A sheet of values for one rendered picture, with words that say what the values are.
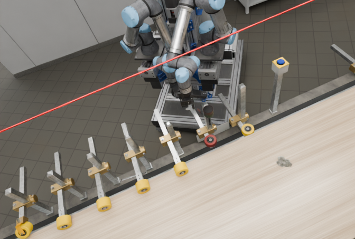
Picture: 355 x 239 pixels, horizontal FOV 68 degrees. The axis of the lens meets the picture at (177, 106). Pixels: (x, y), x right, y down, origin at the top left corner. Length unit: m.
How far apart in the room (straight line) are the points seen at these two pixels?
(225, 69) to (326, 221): 1.95
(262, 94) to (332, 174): 1.58
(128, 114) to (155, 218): 1.80
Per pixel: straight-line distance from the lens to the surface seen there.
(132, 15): 1.64
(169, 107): 2.82
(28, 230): 1.92
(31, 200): 1.96
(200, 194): 1.60
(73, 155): 3.22
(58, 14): 4.02
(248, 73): 3.29
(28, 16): 4.07
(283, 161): 1.67
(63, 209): 1.81
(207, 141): 1.73
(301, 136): 1.78
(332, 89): 2.31
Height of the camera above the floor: 2.42
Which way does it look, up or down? 52 degrees down
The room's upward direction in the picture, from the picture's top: 18 degrees counter-clockwise
